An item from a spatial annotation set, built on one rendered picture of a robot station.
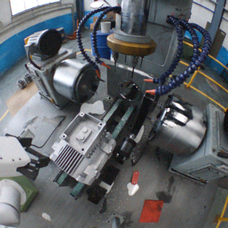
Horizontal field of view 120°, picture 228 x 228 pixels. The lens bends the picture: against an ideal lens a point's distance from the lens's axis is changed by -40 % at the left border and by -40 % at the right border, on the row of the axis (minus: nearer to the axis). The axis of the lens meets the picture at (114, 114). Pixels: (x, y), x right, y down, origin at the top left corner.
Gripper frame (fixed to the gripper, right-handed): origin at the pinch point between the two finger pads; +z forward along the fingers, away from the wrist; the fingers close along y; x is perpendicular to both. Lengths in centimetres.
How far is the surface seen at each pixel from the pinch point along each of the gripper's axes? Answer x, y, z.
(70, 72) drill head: 28.7, -19.8, 19.6
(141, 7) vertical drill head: 50, 9, -4
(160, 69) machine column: 53, 18, 33
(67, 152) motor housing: 1.3, 4.5, 9.7
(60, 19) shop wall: 349, -541, 204
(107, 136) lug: 11.8, 12.4, 16.9
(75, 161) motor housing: 1.0, 8.8, 8.7
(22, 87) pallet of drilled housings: -16, -235, 101
